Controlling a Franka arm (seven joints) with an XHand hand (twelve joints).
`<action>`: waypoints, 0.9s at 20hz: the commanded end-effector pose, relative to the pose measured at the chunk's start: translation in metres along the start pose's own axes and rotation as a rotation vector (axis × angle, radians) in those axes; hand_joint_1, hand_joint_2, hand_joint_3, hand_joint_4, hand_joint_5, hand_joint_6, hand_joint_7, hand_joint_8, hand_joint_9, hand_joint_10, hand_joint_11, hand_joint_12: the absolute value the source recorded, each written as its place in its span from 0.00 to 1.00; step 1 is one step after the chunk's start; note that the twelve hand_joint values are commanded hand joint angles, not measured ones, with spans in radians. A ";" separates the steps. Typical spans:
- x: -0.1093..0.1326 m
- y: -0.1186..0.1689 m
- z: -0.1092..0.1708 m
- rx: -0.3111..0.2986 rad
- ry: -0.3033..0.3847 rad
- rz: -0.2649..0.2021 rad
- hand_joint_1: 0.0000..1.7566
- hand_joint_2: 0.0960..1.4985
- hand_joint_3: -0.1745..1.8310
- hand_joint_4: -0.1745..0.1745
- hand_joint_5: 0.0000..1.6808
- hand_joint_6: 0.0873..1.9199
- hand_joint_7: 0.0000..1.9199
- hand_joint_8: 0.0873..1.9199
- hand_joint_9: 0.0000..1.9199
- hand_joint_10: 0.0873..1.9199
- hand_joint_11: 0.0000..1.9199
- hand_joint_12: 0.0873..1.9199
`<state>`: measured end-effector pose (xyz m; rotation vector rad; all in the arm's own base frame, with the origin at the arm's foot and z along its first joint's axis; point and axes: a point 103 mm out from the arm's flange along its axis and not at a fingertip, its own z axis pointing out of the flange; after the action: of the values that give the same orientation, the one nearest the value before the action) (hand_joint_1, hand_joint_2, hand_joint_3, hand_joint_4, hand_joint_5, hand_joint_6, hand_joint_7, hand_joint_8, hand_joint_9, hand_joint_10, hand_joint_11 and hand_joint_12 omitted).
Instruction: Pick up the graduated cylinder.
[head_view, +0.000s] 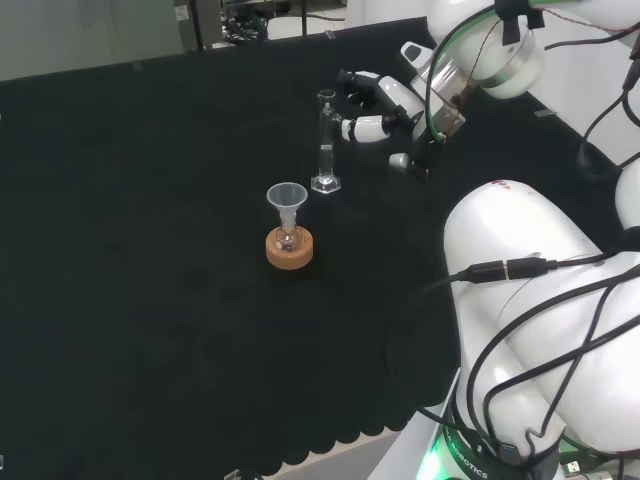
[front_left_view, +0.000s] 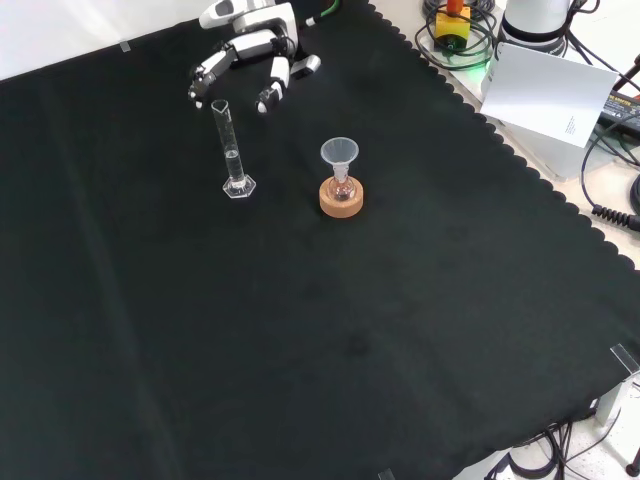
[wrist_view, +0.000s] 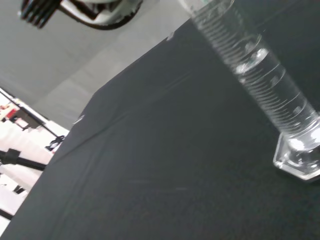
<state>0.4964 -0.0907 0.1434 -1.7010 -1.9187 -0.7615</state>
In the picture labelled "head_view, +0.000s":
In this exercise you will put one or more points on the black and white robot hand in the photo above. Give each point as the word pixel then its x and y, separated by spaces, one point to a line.
pixel 400 97

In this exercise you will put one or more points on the small round-bottom glass flask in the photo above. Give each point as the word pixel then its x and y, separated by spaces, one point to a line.
pixel 289 241

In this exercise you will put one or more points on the clear plastic funnel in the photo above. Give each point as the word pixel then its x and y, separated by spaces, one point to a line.
pixel 287 197

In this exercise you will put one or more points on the grey cabinet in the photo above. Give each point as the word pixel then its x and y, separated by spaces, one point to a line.
pixel 195 25

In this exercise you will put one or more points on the clear glass graduated cylinder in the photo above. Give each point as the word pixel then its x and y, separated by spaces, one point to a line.
pixel 326 184

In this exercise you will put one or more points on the black bench cloth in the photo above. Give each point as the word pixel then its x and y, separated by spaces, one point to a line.
pixel 150 250

